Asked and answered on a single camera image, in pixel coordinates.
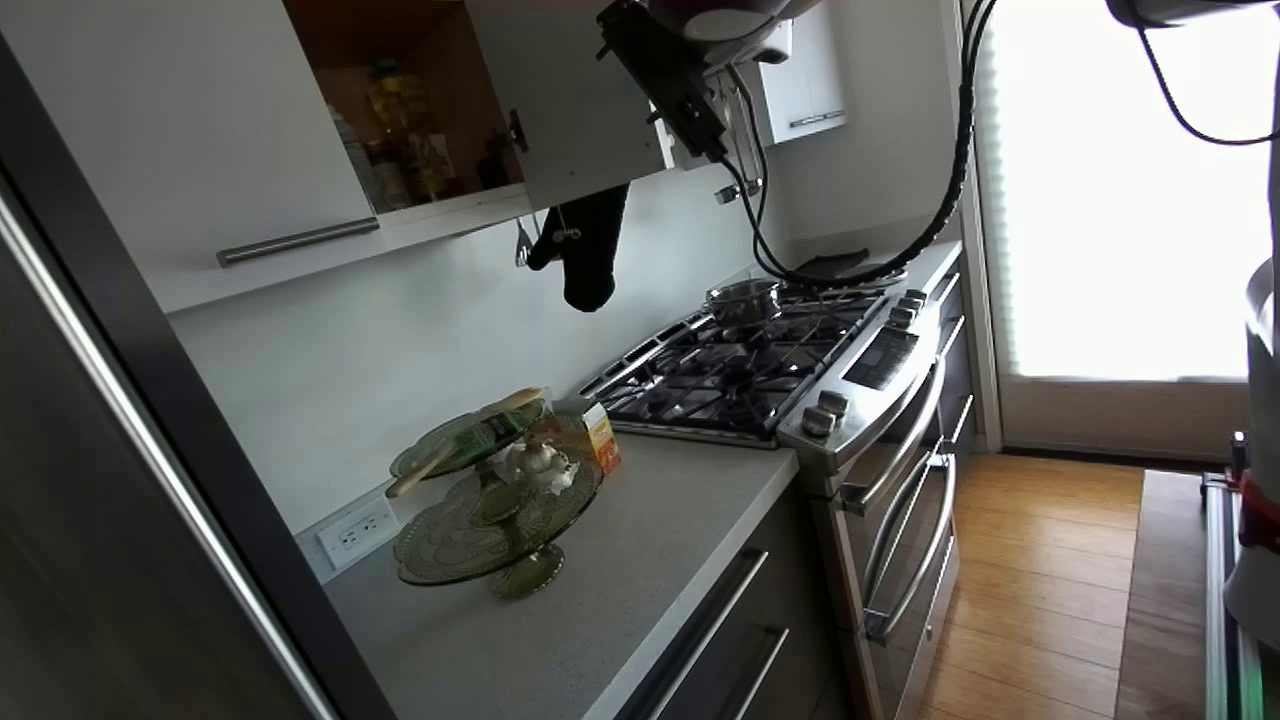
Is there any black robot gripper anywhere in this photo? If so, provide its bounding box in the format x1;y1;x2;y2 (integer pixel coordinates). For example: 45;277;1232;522
590;0;818;170

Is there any white cabinet door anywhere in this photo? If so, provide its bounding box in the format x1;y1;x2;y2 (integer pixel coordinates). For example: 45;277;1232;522
463;0;664;209
0;0;378;314

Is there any dark grey drawer cabinet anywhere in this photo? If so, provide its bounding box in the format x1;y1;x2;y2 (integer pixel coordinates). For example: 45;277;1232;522
614;492;851;720

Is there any black oven mitt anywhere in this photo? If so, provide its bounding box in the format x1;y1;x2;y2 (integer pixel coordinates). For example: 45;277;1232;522
529;186;629;314

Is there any stainless steel pot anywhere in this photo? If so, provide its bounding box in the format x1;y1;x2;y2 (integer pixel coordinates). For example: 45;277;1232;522
706;280;781;324

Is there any orange carton box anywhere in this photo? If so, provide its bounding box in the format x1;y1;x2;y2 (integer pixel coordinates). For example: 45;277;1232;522
580;406;620;477

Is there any stainless steel gas stove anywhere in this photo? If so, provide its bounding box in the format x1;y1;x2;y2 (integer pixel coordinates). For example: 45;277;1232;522
576;270;959;720

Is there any green glass tiered stand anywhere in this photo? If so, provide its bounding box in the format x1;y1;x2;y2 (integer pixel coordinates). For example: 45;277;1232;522
384;389;605;599

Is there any stainless steel refrigerator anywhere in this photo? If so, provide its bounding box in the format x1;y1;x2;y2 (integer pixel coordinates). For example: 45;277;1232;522
0;44;391;720

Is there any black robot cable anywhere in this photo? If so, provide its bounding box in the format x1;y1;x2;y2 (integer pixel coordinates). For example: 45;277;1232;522
715;0;1005;289

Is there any white wall outlet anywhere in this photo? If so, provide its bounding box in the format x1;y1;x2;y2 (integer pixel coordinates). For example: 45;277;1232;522
316;496;401;576

